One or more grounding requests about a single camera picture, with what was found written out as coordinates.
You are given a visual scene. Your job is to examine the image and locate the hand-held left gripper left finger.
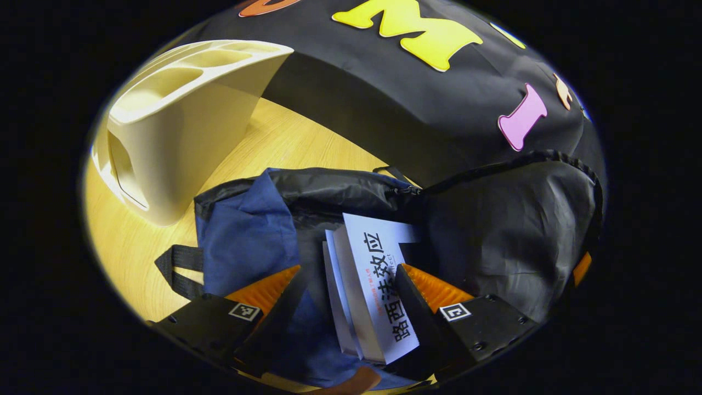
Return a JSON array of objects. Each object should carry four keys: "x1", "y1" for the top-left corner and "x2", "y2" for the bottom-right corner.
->
[{"x1": 148, "y1": 265, "x2": 308, "y2": 379}]

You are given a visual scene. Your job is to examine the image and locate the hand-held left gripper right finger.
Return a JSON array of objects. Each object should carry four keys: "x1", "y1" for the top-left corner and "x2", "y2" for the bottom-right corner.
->
[{"x1": 395, "y1": 263, "x2": 541, "y2": 382}]

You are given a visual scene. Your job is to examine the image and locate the white book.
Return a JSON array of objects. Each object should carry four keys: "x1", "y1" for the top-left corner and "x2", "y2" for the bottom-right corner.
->
[{"x1": 322, "y1": 229, "x2": 363, "y2": 357}]

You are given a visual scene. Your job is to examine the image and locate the grey-blue book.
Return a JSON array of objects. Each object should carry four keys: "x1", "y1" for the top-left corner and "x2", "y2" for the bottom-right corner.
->
[{"x1": 332, "y1": 213, "x2": 422, "y2": 365}]

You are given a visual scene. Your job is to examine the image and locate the blue schoolbag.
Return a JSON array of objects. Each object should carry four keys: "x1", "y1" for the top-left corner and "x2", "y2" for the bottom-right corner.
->
[{"x1": 155, "y1": 149, "x2": 604, "y2": 390}]

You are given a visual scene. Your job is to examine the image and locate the white plastic bookshelf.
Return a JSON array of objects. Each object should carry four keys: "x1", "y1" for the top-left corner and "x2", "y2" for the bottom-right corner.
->
[{"x1": 90, "y1": 39, "x2": 295, "y2": 227}]

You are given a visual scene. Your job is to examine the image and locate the black backdrop cloth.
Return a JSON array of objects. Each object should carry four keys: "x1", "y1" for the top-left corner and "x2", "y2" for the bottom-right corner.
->
[{"x1": 165, "y1": 0, "x2": 607, "y2": 187}]

